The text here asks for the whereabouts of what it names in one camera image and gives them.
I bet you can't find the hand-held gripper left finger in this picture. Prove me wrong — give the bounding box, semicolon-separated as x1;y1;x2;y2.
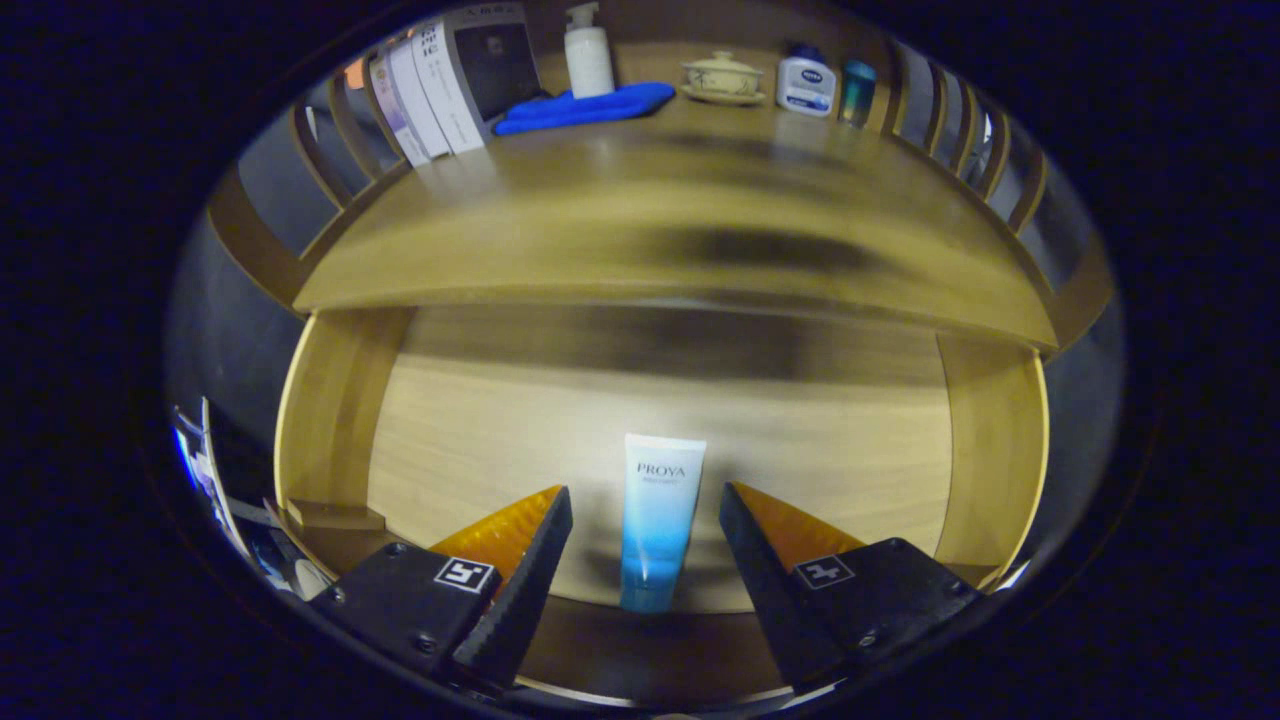
310;485;575;691

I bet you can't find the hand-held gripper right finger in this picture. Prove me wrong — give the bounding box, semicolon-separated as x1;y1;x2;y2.
718;481;986;691

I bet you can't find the blue white cosmetic tube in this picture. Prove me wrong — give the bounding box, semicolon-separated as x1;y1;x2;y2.
619;434;707;614

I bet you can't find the wooden drawer with black knob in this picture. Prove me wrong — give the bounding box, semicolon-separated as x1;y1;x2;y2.
272;305;1051;706

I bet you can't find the wooden countertop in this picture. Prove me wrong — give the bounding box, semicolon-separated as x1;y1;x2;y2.
293;92;1059;351

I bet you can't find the wooden cabinet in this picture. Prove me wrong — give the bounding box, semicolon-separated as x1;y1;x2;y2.
205;0;1116;353

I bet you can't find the lavender book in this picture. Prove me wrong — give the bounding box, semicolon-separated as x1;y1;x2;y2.
368;55;433;168

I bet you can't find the blue cloth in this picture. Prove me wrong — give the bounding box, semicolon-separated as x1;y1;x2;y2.
493;82;677;137

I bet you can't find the white book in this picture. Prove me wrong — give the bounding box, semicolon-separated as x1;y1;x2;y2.
388;38;454;159

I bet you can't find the teal bottle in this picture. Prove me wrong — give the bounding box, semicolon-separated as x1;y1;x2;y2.
838;60;878;129

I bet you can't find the white blue lotion bottle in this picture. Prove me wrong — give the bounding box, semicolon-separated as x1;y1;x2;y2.
776;44;838;119

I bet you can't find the beige lidded teacup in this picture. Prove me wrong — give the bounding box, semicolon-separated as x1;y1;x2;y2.
680;51;767;107

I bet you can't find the dark cover book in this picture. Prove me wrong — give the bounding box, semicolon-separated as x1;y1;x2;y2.
412;3;543;156

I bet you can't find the white pump bottle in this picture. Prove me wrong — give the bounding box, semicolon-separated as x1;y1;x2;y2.
563;2;616;99

